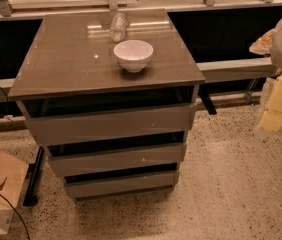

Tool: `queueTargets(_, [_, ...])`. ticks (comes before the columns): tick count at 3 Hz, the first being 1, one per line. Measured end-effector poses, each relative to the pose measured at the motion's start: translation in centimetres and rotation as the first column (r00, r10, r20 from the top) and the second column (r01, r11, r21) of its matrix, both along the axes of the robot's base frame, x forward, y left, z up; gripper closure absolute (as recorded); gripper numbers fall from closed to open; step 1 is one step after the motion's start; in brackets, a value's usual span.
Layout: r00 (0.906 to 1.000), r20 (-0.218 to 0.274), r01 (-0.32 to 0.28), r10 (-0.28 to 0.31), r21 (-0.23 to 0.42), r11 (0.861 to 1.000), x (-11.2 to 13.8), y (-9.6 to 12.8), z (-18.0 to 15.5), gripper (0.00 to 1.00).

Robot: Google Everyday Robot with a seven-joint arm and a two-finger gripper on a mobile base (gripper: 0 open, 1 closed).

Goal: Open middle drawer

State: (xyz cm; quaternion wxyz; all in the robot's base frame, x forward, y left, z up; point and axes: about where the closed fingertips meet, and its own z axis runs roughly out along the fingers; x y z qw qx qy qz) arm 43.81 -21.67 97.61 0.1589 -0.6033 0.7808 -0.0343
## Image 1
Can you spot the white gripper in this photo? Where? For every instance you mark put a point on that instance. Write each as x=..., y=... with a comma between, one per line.
x=271, y=118

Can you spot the grey drawer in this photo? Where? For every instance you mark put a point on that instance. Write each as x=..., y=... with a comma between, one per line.
x=50, y=131
x=117, y=160
x=123, y=185

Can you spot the grey bottom drawer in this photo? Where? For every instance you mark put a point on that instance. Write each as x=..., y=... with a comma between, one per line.
x=123, y=185

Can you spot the grey drawer cabinet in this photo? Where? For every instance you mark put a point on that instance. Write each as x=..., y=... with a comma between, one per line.
x=71, y=69

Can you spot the grey top drawer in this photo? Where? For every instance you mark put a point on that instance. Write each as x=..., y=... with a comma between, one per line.
x=50, y=131

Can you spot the black right table leg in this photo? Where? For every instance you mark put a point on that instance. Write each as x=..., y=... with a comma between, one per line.
x=206, y=100

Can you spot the black table leg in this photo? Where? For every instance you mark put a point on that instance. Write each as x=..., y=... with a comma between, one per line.
x=33, y=174
x=206, y=100

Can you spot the white ceramic bowl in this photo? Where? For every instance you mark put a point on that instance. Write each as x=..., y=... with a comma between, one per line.
x=133, y=55

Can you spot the black left table leg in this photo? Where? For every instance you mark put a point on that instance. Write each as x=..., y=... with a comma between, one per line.
x=33, y=174

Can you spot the grey metal rail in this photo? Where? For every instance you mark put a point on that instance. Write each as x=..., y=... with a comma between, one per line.
x=217, y=71

